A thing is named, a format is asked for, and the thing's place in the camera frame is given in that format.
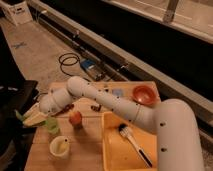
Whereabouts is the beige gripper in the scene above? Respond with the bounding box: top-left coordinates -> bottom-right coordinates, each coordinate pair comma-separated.
23,103 -> 46,127

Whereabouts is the green pepper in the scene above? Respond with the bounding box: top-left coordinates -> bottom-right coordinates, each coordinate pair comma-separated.
14,110 -> 25,122

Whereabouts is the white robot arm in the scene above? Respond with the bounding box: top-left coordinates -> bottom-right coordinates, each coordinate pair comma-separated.
39,76 -> 205,171

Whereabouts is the green plastic cup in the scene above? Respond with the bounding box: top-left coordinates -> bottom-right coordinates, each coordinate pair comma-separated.
45,117 -> 59,134

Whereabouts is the black chair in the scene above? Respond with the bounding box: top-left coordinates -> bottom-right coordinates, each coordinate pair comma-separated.
0,27 -> 38,171

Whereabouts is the bunch of dark grapes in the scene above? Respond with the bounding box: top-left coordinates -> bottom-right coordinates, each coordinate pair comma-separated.
51,104 -> 74,116

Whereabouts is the orange peach fruit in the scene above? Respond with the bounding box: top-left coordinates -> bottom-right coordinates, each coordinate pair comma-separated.
69,111 -> 82,127

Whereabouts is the brown bread slice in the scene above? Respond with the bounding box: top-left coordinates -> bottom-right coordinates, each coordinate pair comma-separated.
91,105 -> 102,112

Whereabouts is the blue power box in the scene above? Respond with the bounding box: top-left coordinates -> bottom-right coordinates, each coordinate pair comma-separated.
80,59 -> 105,81

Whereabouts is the blue sponge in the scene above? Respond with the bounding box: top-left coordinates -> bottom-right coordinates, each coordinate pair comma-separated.
112,88 -> 123,97

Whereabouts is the yellow plastic tub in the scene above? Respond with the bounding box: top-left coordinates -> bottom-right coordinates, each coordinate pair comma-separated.
101,112 -> 157,171

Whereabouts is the white cardboard box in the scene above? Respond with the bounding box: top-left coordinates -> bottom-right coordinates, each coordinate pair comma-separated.
0,0 -> 33,26

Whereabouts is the orange bowl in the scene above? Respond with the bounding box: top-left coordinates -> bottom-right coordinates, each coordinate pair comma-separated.
132,85 -> 157,105

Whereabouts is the black cable coil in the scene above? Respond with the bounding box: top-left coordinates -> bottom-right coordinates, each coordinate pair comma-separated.
58,52 -> 93,83

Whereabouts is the black handled dish brush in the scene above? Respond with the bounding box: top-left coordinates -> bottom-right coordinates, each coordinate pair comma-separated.
118,123 -> 153,167

